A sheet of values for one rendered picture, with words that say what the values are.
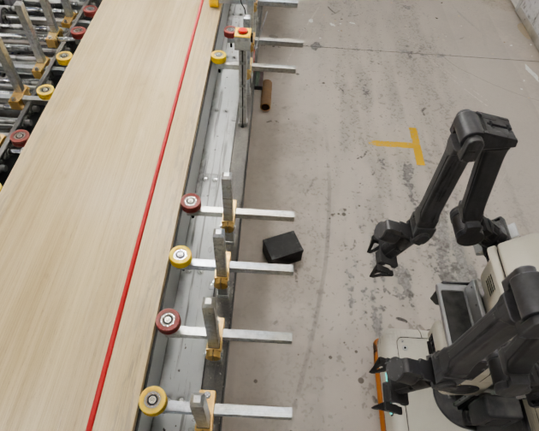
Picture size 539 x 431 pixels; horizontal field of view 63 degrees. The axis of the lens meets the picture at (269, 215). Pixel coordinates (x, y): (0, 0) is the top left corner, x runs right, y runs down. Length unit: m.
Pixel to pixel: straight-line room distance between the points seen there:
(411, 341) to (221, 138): 1.40
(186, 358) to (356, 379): 1.01
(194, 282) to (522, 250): 1.21
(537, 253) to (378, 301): 1.48
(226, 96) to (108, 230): 1.26
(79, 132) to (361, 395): 1.83
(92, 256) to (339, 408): 1.39
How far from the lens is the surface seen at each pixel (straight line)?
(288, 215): 1.79
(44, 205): 1.91
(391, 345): 2.24
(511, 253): 1.30
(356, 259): 2.75
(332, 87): 3.88
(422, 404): 2.20
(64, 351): 1.57
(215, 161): 2.31
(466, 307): 1.53
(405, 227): 1.41
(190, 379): 1.74
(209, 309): 1.27
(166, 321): 1.52
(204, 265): 1.66
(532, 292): 0.88
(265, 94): 3.60
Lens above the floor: 2.28
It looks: 53 degrees down
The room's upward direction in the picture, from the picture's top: 4 degrees clockwise
